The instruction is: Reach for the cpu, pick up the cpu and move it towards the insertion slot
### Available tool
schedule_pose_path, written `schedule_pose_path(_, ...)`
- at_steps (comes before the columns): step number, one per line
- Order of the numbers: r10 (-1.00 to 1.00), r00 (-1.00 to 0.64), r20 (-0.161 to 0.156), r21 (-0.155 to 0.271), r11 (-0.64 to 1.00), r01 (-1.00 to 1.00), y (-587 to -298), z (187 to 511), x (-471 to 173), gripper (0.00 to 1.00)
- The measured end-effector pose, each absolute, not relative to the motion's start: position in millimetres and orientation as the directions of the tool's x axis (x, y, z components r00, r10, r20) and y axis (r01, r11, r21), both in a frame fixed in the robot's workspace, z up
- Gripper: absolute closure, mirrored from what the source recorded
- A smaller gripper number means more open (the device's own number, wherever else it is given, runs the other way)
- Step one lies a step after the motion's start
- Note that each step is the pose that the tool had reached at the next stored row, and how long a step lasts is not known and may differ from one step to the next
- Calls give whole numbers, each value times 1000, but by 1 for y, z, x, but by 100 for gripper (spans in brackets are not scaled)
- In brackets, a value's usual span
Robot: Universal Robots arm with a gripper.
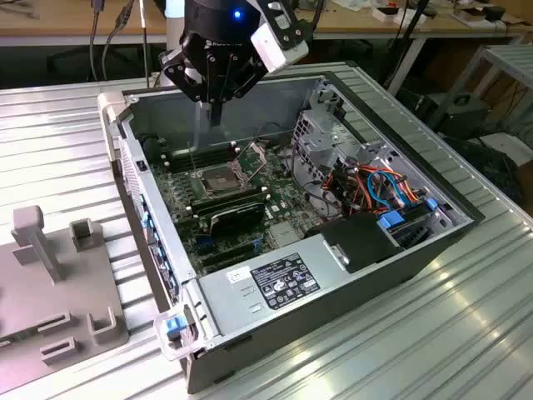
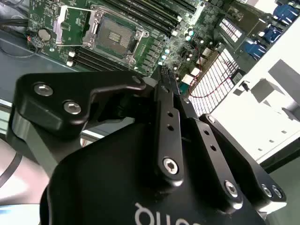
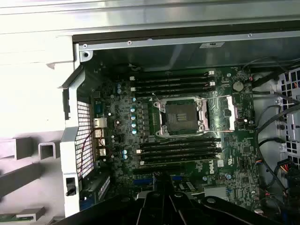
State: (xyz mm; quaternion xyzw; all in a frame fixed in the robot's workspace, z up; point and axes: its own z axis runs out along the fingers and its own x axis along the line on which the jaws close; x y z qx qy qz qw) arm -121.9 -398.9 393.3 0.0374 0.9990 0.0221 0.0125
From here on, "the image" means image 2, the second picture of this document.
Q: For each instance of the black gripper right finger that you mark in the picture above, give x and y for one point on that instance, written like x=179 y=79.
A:
x=211 y=145

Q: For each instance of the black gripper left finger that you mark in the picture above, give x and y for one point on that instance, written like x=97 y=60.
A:
x=54 y=103

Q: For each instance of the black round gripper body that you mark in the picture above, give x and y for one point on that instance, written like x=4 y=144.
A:
x=105 y=182

